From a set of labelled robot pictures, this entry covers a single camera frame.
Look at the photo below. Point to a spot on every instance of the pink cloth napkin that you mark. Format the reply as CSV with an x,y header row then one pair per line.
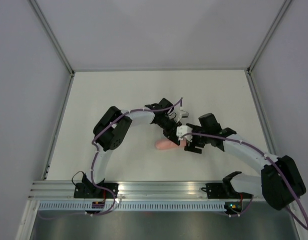
x,y
165,144

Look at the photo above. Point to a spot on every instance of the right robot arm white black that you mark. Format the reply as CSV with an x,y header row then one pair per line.
x,y
278,180

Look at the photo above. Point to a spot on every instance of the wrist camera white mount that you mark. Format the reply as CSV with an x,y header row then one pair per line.
x,y
182,114
184,132

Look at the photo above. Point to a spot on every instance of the aluminium mounting rail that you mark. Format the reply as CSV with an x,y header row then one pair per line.
x,y
137,191

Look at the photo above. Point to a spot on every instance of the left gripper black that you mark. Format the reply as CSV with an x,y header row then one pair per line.
x,y
171,134

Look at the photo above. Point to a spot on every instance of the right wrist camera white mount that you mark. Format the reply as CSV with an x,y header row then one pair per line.
x,y
184,132

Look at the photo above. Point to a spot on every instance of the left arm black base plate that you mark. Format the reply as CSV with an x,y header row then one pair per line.
x,y
84,192

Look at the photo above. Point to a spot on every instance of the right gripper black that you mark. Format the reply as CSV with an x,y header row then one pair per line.
x,y
191,146

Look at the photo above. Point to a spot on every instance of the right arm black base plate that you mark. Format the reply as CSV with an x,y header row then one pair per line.
x,y
217,190

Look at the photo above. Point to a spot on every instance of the aluminium frame post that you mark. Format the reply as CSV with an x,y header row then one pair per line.
x,y
51,35
269,34

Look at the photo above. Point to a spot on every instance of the white slotted cable duct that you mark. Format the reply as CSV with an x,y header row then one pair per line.
x,y
147,206

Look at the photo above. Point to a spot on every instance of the right aluminium frame post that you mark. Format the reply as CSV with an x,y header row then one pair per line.
x,y
269,34

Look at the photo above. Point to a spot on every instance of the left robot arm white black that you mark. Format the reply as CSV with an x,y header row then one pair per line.
x,y
112,128

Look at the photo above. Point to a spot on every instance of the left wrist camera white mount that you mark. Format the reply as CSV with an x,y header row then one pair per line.
x,y
182,114

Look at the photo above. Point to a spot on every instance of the left aluminium frame post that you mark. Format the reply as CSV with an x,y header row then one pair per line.
x,y
51,35

